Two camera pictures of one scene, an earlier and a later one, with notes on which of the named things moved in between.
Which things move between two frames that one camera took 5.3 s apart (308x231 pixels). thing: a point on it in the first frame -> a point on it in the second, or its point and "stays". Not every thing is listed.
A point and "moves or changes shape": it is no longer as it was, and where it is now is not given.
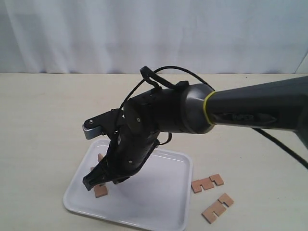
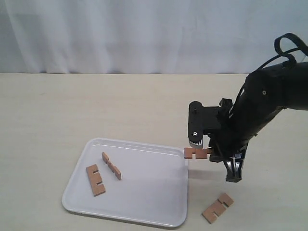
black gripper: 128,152 -> 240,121
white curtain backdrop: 121,36 stays
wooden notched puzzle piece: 100,157 moves or changes shape
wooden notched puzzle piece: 218,207 stays
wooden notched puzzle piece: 206,183 -> 200,153
